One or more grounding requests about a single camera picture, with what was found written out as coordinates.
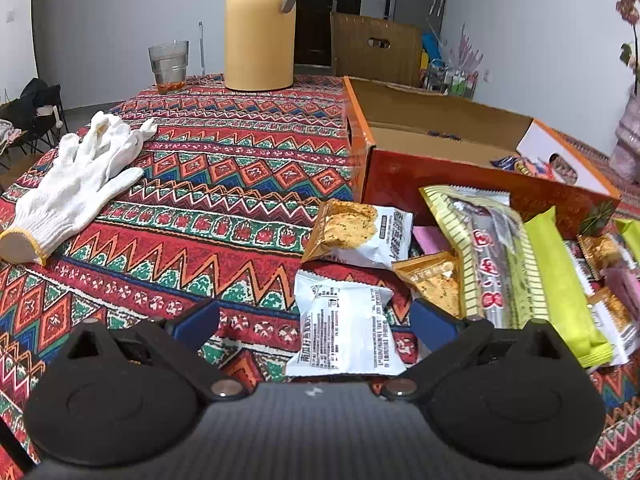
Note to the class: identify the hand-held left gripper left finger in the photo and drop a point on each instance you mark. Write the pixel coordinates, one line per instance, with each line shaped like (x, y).
(197, 320)

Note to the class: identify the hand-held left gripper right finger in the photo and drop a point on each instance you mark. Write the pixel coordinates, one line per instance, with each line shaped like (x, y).
(432, 317)

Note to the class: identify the long striped yellow snack packet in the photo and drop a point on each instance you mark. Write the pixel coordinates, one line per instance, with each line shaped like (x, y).
(480, 260)

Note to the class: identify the pink snack packet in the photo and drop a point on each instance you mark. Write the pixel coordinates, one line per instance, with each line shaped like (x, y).
(427, 239)

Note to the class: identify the white oat crisp snack packet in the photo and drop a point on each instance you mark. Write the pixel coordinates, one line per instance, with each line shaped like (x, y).
(340, 330)

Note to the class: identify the pile of oat crisp packets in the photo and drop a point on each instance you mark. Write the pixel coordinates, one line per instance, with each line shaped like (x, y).
(350, 232)

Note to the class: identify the lime green snack packet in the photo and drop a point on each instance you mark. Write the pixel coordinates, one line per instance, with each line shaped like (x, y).
(560, 280)
(631, 232)

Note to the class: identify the orange cardboard box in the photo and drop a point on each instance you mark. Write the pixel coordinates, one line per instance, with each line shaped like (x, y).
(450, 180)

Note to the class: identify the patterned red tablecloth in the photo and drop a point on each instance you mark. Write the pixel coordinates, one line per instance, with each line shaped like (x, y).
(225, 160)

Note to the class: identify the small wrapped candies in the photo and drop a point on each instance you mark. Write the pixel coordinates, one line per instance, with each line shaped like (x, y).
(525, 165)

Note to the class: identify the white cotton glove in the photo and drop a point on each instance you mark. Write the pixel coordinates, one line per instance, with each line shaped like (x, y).
(60, 200)

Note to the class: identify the mauve snack packet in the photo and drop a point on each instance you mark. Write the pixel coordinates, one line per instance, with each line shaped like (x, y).
(625, 285)

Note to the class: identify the clear drinking glass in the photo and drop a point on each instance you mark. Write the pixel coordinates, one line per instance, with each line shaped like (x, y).
(169, 67)

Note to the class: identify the pink ribbed vase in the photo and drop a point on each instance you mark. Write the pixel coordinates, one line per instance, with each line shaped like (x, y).
(627, 140)

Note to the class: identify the black folding chair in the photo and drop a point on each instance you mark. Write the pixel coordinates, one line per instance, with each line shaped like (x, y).
(42, 105)

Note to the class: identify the blue plastic object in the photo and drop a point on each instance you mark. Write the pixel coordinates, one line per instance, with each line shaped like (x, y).
(432, 50)

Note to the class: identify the brown chair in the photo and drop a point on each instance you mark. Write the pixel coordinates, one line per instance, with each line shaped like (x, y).
(360, 60)

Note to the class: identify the yellow thermos jug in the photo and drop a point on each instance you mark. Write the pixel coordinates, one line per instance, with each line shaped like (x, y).
(255, 35)

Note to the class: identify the dark entrance door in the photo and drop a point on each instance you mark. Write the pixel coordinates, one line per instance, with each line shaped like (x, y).
(315, 10)

